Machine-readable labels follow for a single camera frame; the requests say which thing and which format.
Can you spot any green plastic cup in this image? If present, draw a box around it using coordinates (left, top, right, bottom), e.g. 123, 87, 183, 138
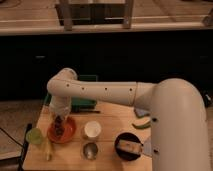
26, 128, 43, 145

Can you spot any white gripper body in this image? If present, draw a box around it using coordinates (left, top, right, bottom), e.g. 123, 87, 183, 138
49, 97, 71, 118

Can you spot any small metal cup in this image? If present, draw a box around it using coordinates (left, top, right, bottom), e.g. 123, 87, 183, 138
83, 142, 98, 160

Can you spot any black bowl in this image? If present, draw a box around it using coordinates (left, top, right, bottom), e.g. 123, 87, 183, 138
114, 132, 143, 161

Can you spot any dark grape bunch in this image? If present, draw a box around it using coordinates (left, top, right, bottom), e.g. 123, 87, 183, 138
54, 116, 64, 136

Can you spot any red bowl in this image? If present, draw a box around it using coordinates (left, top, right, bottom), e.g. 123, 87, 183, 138
47, 117, 76, 144

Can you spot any green plastic tray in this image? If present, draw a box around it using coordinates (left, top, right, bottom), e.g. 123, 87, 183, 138
46, 74, 96, 114

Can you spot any wooden chair frame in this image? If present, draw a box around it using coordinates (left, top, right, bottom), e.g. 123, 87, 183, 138
54, 0, 134, 31

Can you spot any bread slice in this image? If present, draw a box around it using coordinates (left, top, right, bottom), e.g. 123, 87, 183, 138
117, 139, 142, 155

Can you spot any grey blue cloth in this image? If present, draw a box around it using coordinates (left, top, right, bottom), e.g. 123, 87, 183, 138
143, 137, 152, 157

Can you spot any blue sponge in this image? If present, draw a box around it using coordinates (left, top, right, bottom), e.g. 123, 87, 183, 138
134, 108, 149, 118

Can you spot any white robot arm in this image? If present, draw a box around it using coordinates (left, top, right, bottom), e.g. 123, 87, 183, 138
47, 68, 211, 171

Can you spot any white cup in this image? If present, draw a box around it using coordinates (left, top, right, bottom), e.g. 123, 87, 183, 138
83, 121, 102, 139

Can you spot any yellow banana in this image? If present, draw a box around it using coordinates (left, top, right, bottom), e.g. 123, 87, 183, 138
44, 139, 53, 161

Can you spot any black pen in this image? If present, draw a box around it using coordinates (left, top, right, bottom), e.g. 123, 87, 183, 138
72, 110, 101, 113

